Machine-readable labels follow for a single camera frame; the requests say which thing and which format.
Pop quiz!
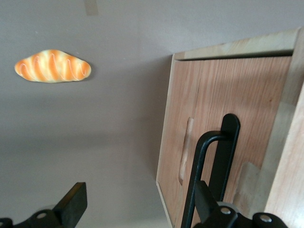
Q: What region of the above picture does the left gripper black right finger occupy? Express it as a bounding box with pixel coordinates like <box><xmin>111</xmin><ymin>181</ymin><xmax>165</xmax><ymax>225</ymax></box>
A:
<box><xmin>193</xmin><ymin>180</ymin><xmax>221</xmax><ymax>224</ymax></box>

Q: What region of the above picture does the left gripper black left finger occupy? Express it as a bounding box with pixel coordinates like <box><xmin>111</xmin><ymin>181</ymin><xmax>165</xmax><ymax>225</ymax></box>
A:
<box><xmin>52</xmin><ymin>182</ymin><xmax>88</xmax><ymax>228</ymax></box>

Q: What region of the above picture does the black metal drawer handle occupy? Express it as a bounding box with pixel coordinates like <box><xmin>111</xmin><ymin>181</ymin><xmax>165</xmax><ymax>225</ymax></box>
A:
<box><xmin>180</xmin><ymin>113</ymin><xmax>241</xmax><ymax>228</ymax></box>

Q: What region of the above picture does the wooden drawer with black handle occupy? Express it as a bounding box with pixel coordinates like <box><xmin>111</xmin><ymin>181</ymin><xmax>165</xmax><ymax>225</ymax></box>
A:
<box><xmin>180</xmin><ymin>56</ymin><xmax>293</xmax><ymax>228</ymax></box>

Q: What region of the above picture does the wooden drawer with cutout grip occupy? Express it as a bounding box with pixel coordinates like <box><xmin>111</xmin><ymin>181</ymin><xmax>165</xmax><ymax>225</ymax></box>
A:
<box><xmin>155</xmin><ymin>54</ymin><xmax>201</xmax><ymax>228</ymax></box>

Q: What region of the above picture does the light wooden drawer cabinet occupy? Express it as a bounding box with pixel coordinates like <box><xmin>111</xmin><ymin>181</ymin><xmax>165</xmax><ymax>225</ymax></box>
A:
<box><xmin>155</xmin><ymin>27</ymin><xmax>304</xmax><ymax>228</ymax></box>

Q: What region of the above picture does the orange striped bread roll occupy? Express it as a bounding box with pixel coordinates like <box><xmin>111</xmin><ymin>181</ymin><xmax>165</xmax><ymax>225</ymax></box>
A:
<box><xmin>14</xmin><ymin>49</ymin><xmax>92</xmax><ymax>84</ymax></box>

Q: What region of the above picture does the beige tape strip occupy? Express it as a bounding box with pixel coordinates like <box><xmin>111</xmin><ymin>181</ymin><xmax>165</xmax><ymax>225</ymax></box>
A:
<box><xmin>84</xmin><ymin>0</ymin><xmax>99</xmax><ymax>16</ymax></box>

